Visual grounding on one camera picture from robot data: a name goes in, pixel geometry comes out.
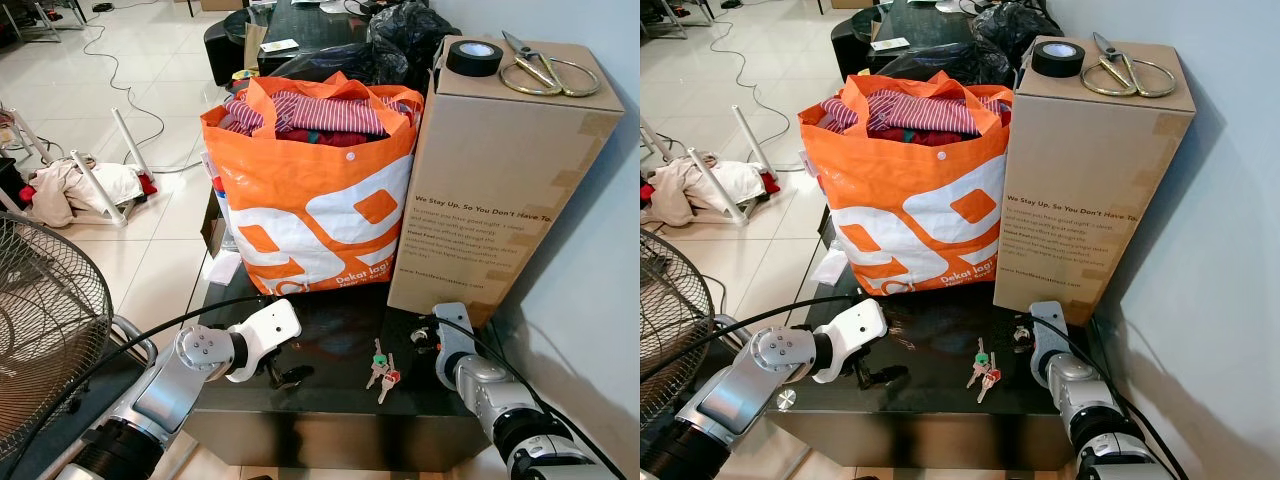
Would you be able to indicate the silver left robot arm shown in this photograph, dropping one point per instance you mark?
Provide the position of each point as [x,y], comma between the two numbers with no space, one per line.
[745,392]
[165,395]

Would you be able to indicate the bunch of keys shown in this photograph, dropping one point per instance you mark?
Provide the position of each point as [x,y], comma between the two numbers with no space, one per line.
[383,372]
[984,372]

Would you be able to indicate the black glossy table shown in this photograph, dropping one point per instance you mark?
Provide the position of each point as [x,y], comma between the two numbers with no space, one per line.
[330,425]
[930,425]

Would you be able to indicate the tall brown cardboard box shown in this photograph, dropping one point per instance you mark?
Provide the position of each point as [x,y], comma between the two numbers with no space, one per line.
[1085,190]
[495,190]

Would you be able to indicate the orange white shopping bag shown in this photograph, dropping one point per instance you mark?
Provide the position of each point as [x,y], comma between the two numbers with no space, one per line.
[900,205]
[305,205]

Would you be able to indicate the dark red cloth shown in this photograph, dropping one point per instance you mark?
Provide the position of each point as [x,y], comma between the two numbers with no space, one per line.
[330,137]
[920,136]

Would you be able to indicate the white tube rack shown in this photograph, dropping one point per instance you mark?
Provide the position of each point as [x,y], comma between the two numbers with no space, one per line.
[720,180]
[100,185]

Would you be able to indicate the red white striped cloth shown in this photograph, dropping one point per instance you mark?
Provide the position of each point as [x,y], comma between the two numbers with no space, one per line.
[920,110]
[330,112]

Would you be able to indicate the beige clothes pile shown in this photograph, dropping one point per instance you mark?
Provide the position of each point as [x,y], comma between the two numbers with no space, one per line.
[65,188]
[685,185]

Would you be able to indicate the black tape roll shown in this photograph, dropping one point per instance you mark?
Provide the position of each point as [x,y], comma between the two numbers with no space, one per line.
[1057,63]
[473,62]

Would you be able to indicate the black garbage bag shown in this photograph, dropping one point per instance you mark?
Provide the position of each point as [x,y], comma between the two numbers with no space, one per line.
[400,40]
[1005,28]

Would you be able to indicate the small white flat box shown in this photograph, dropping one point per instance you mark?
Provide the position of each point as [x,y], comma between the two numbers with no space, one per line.
[890,44]
[280,45]

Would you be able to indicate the dark glass table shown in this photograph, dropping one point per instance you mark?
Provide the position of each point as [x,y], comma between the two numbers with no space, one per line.
[930,20]
[320,25]

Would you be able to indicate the black stool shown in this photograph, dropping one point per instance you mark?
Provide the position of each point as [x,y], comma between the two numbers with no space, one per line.
[848,42]
[222,45]

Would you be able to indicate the brown paper bag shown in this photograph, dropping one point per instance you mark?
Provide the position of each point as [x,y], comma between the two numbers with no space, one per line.
[876,30]
[254,42]

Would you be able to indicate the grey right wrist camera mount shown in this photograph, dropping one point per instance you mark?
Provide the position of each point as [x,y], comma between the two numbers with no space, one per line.
[455,345]
[1049,340]

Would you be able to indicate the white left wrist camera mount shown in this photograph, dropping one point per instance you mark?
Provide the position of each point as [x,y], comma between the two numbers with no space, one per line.
[268,330]
[855,328]

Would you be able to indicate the grey metal tube frame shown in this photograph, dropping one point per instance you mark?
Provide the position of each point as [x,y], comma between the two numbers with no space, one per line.
[140,350]
[730,328]

